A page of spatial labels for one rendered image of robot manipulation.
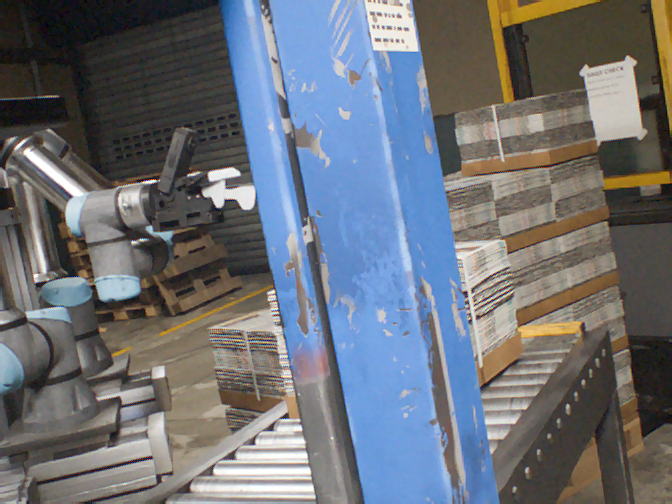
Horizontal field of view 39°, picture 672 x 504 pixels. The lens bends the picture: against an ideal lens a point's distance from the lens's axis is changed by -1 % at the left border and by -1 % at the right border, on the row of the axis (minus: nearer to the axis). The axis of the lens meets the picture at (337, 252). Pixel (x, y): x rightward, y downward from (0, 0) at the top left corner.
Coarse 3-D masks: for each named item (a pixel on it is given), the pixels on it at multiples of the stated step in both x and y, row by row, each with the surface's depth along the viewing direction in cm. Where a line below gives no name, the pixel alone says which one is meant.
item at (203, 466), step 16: (272, 416) 169; (288, 416) 170; (240, 432) 163; (256, 432) 161; (224, 448) 155; (192, 464) 150; (208, 464) 148; (176, 480) 144; (192, 480) 143; (144, 496) 139; (160, 496) 138
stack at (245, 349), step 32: (512, 256) 291; (544, 256) 302; (544, 288) 300; (256, 320) 256; (544, 320) 299; (224, 352) 256; (256, 352) 245; (224, 384) 258; (256, 384) 247; (256, 416) 251; (576, 480) 307
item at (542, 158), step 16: (592, 144) 320; (496, 160) 320; (512, 160) 315; (528, 160) 310; (544, 160) 306; (560, 160) 308; (560, 224) 307; (576, 224) 312; (576, 288) 310; (592, 288) 317; (624, 336) 328; (624, 416) 327
